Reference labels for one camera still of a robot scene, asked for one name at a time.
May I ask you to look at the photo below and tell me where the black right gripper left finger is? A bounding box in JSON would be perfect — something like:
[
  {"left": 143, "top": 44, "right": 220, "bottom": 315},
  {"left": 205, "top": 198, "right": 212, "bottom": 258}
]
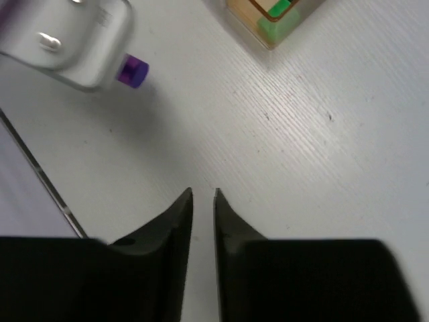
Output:
[{"left": 1, "top": 189, "right": 193, "bottom": 321}]

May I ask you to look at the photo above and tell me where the black purple-capped highlighter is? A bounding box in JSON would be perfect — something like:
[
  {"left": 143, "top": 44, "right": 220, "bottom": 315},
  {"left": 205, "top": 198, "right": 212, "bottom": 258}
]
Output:
[{"left": 116, "top": 54, "right": 149, "bottom": 89}]

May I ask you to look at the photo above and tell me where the black green-capped highlighter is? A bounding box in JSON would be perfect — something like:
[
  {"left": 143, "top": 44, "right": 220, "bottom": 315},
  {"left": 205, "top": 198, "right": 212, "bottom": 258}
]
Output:
[{"left": 256, "top": 0, "right": 302, "bottom": 46}]

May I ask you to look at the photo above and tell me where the orange transparent container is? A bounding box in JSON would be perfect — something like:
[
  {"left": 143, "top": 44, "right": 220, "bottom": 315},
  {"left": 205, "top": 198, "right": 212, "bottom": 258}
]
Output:
[{"left": 220, "top": 0, "right": 324, "bottom": 50}]

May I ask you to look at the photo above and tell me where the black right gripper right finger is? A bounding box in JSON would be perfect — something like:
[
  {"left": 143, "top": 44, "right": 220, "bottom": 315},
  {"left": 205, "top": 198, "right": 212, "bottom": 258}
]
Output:
[{"left": 213, "top": 190, "right": 421, "bottom": 321}]

